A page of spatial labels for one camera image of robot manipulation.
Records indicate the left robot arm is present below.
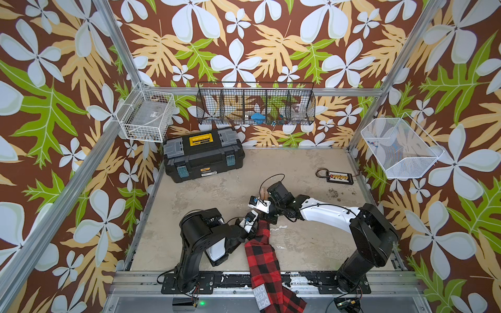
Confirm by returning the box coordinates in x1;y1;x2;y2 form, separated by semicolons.
175;208;259;293

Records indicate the red plaid sleeve forearm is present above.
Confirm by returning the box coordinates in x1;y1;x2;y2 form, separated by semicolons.
245;220;307;312

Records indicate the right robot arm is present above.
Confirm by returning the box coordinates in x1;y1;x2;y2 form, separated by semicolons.
256;181;400;293

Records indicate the small black electronic board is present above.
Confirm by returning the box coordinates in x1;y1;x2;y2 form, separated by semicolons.
326;172;354;185

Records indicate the black toolbox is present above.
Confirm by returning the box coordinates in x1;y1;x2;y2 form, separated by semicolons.
163;127;245;183

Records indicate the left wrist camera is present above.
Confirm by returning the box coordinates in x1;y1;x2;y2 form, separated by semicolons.
243;210;259;233

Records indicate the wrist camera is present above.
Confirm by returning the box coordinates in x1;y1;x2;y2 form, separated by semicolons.
248;196;271;214
243;210;259;233

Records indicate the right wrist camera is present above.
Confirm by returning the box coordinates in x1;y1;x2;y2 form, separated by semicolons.
248;196;271;214

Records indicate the black wire basket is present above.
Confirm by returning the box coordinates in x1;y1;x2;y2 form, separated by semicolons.
194;82;317;126

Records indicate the white wire basket right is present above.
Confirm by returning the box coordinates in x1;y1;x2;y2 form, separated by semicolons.
361;113;445;179

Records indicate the white wire basket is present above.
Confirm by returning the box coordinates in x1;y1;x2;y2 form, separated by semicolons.
361;113;445;179
117;83;176;143

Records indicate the white wire basket left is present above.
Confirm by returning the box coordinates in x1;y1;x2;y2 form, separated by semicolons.
117;83;176;143

